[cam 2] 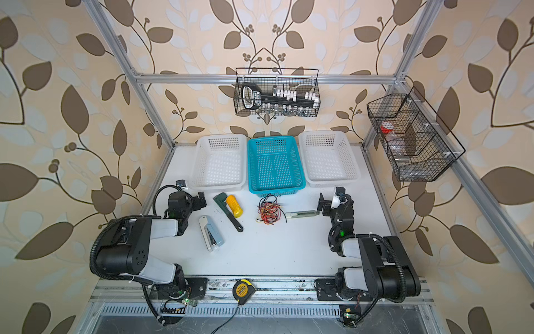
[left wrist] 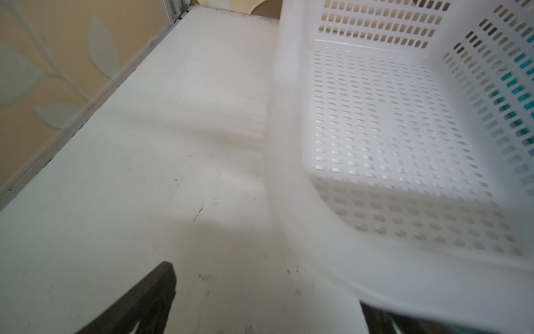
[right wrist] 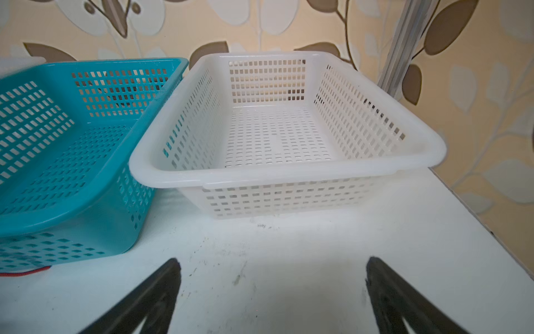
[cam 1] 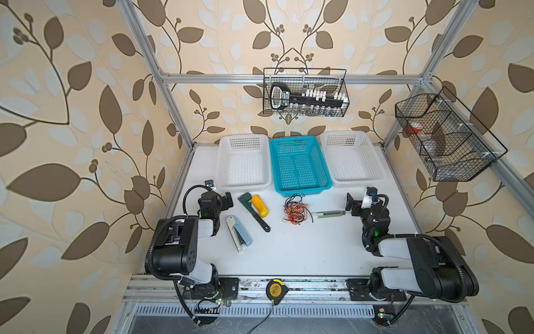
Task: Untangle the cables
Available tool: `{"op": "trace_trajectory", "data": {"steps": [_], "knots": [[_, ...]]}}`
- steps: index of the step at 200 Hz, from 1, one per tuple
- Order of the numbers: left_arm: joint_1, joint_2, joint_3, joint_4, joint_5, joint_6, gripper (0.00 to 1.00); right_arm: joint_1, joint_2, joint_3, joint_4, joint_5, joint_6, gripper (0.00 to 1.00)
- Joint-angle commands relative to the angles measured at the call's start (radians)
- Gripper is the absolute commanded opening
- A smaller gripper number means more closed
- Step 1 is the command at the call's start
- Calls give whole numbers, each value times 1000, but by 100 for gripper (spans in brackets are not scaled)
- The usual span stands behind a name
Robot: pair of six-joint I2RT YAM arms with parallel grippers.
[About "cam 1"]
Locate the green pipe wrench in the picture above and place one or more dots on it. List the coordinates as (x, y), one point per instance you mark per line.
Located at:
(246, 200)

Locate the green utility knife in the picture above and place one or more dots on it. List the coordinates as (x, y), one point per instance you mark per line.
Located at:
(328, 214)

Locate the aluminium frame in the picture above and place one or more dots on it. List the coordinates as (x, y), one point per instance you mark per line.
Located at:
(461, 73)

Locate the left white plastic basket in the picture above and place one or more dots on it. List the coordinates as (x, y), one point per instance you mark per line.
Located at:
(244, 163)

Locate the teal plastic basket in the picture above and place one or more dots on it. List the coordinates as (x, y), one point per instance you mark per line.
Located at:
(299, 166)

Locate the yellow tape measure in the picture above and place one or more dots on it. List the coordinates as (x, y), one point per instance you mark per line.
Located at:
(276, 290)

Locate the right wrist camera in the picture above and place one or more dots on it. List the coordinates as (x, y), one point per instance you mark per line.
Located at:
(368, 199)

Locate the right black wire basket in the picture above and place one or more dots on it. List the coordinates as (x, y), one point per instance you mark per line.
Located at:
(456, 144)

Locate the red item in basket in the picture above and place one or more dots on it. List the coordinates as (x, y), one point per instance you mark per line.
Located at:
(414, 128)

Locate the white plastic basket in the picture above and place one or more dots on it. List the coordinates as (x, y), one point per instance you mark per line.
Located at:
(244, 163)
(351, 158)

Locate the black wire basket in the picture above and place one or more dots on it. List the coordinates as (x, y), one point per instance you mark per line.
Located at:
(328, 79)
(456, 144)

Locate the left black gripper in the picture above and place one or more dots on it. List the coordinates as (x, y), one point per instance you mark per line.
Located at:
(225, 200)

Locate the back black wire basket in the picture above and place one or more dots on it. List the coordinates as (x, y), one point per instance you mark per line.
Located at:
(328, 79)

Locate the right white plastic basket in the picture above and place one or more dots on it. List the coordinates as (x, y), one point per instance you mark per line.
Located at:
(351, 158)

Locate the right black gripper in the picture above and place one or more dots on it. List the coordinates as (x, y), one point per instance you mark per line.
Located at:
(352, 204)

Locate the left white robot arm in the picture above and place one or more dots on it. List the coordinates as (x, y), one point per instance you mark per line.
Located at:
(173, 251)

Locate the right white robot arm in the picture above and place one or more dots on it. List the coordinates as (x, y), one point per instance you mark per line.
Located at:
(437, 270)

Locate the grey blue stapler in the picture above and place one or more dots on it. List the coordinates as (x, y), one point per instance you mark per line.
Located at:
(239, 234)

